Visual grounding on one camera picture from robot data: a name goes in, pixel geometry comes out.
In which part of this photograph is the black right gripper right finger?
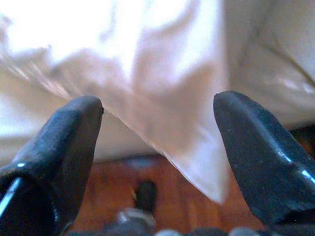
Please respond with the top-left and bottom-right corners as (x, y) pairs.
(213, 90), (315, 224)

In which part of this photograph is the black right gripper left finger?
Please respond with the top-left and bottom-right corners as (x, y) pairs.
(0, 95), (103, 236)

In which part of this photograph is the bed with grey floral sheet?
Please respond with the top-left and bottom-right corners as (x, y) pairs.
(0, 0), (315, 205)

